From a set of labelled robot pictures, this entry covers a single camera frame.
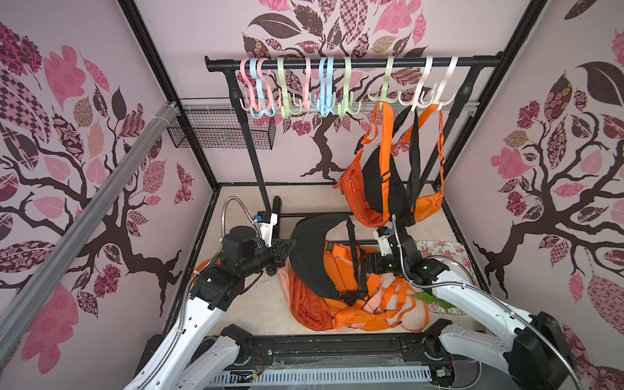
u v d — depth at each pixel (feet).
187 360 1.39
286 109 1.92
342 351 2.45
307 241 2.28
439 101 1.99
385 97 2.00
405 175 4.00
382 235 2.43
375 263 2.35
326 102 1.90
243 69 1.65
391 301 2.74
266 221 1.95
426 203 2.55
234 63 1.67
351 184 2.66
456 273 1.83
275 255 1.95
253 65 1.65
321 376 2.29
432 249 3.20
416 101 1.97
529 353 1.27
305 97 1.89
